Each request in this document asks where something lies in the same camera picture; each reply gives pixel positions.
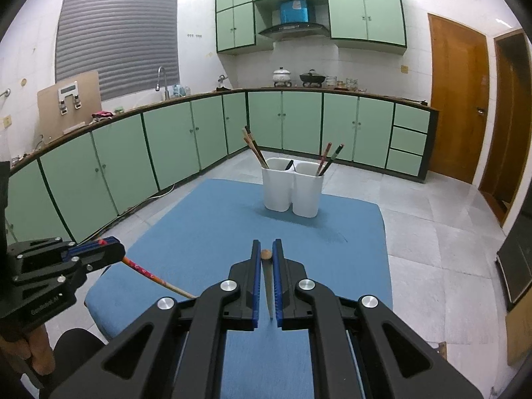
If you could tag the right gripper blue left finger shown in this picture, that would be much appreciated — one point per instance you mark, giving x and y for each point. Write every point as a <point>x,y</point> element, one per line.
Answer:
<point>256,281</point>

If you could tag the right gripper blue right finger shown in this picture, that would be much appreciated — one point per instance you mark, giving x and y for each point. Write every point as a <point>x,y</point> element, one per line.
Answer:
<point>277,261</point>

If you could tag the red-tipped wooden chopstick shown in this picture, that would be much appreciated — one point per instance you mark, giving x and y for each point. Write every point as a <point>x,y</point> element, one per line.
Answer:
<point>255,148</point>

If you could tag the light wooden chopstick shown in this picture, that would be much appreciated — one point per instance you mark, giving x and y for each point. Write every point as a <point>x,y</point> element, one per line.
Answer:
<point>139,269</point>

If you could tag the red patterned chopstick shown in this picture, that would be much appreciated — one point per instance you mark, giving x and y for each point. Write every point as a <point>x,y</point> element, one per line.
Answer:
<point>323,158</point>

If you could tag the plain wooden chopstick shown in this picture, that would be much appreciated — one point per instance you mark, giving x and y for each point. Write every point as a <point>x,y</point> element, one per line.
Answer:
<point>256,150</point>

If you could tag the person's left hand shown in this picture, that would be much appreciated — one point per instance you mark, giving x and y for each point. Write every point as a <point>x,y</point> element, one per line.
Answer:
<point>35,347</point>

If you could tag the white twin utensil holder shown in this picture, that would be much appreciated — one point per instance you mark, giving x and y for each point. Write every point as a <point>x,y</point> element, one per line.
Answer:
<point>297,189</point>

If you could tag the blue table cloth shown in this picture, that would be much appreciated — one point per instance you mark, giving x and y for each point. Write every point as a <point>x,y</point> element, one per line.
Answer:
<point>336,286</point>

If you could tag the green lower cabinets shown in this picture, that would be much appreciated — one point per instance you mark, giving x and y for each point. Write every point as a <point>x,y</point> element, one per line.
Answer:
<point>85,180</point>

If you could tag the green cabinets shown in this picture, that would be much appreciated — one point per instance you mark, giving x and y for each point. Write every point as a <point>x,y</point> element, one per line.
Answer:
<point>85,180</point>
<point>376,25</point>

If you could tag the red cloth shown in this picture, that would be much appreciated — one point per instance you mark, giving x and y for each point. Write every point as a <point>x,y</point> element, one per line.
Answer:
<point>102,115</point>

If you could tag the white pot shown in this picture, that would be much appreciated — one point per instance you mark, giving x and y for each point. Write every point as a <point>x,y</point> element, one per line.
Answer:
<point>281,77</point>

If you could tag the black wok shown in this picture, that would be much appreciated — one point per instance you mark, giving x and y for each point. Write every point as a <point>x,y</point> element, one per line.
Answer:
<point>312,79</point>

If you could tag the chrome faucet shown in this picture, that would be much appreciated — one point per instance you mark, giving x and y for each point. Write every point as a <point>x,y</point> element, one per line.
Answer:
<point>162,83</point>

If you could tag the black range hood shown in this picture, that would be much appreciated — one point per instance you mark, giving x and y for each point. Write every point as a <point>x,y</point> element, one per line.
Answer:
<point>289,31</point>

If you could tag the black glass cabinet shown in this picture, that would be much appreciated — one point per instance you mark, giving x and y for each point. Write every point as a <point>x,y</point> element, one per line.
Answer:
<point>514,260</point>

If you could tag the blue box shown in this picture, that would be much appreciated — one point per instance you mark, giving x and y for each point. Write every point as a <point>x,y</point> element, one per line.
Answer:
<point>294,11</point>

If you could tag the open wooden doorway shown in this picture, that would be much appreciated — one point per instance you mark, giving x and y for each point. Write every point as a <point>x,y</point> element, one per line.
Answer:
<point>511,137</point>

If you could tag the cardboard box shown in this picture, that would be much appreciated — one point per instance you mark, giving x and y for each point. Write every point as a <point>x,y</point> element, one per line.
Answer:
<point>518,324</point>

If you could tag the closed wooden door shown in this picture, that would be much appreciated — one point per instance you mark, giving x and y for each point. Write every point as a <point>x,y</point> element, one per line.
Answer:
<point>460,93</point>

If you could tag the grey window blind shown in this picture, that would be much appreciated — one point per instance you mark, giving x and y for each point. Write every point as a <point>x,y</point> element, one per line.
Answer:
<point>125,41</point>

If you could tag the green upper cabinets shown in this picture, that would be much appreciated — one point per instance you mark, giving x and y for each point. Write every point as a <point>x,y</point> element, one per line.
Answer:
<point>376,25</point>

